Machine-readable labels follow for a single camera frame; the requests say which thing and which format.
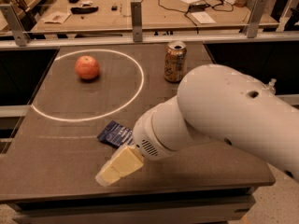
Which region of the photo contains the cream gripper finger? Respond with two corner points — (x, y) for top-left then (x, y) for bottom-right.
(95, 144), (144, 187)

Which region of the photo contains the blue rxbar blueberry wrapper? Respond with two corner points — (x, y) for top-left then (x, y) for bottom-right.
(97, 120), (134, 148)

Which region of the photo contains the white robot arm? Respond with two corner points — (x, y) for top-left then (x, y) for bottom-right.
(95, 64), (299, 187)

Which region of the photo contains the red apple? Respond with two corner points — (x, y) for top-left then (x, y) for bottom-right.
(75, 55), (100, 80)

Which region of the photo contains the orange soda can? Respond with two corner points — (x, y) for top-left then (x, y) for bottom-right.
(164, 41), (187, 82)

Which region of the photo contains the small black box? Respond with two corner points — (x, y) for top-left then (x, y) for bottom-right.
(111, 5), (118, 10)

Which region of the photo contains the black handheld device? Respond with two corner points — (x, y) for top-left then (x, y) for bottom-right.
(70, 7), (99, 14)

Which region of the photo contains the clear plastic bottle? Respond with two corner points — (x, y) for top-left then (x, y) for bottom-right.
(266, 78), (277, 94)

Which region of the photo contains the tan paper envelope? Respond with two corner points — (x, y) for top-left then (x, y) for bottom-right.
(42, 11), (70, 24)

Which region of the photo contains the white paper card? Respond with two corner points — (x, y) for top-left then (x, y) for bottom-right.
(192, 11), (215, 24)

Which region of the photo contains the black power adapter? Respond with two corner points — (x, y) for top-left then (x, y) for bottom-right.
(189, 3), (209, 12)

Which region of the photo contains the middle metal bracket post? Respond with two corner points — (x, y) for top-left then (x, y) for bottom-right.
(131, 1), (143, 42)

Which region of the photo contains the metal bracket post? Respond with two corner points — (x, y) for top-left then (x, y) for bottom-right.
(131, 1), (143, 42)
(245, 0), (267, 38)
(0, 4), (30, 47)

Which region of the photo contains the left metal bracket post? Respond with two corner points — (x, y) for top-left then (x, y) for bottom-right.
(0, 4), (30, 47)

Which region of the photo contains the black cable on desk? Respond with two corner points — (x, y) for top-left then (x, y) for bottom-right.
(157, 0), (235, 27)

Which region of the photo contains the right metal bracket post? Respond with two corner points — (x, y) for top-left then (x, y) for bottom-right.
(245, 0), (267, 38)

